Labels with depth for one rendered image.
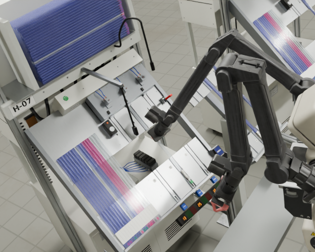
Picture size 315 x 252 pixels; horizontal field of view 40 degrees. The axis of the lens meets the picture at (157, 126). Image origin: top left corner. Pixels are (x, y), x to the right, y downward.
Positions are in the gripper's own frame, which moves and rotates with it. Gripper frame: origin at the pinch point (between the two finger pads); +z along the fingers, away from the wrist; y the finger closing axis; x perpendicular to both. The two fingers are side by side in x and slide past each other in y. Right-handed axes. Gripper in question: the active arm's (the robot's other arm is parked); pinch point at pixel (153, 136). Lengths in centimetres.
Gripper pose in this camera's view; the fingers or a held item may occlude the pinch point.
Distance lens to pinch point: 217.0
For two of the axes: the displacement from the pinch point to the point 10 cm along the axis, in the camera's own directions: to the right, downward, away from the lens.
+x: 6.4, 7.7, -0.9
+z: -2.9, 3.5, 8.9
